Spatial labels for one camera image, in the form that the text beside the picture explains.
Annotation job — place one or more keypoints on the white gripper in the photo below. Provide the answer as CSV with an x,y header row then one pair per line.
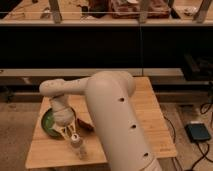
x,y
64,117

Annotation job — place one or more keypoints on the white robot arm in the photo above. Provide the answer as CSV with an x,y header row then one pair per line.
x,y
107,95

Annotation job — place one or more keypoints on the small clear bottle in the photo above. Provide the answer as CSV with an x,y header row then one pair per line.
x,y
78,147

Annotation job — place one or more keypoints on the green bowl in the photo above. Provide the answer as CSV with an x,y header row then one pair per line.
x,y
47,122

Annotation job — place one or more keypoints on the wooden table board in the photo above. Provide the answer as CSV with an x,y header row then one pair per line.
x,y
46,152

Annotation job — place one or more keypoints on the wooden shelf rack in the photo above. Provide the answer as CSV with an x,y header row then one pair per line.
x,y
77,38

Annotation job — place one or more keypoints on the black foot pedal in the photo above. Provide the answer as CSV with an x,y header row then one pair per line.
x,y
197,132

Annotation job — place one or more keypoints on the brown box on shelf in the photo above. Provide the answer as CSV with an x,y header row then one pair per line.
x,y
132,8

